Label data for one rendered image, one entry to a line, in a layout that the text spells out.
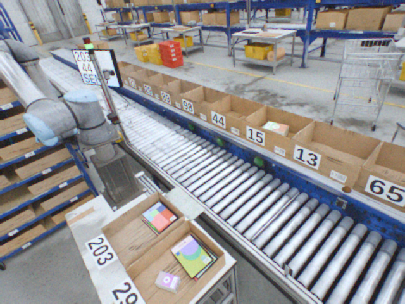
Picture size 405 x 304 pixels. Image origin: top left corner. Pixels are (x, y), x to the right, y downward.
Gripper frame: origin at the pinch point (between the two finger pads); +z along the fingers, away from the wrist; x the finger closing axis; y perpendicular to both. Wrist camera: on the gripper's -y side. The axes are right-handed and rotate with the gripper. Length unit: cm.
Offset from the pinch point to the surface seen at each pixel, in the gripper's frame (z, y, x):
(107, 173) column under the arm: -11, -6, 69
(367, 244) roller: 68, -30, 188
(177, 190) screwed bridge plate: 30, -1, 89
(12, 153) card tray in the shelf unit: -47, 27, -20
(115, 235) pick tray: -11, 22, 94
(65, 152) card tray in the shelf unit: -10.8, 25.9, -20.2
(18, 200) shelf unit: -40, 73, -21
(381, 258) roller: 66, -30, 195
